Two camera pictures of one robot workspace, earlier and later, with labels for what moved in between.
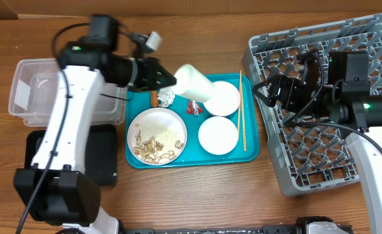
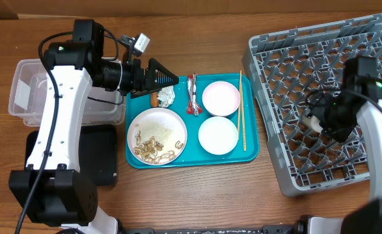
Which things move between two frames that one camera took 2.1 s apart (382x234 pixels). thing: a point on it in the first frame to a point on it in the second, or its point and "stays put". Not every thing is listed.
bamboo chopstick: x=243 y=110 stays put
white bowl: x=218 y=135 stays put
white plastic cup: x=191 y=84 to x=313 y=122
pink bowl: x=224 y=100 stays put
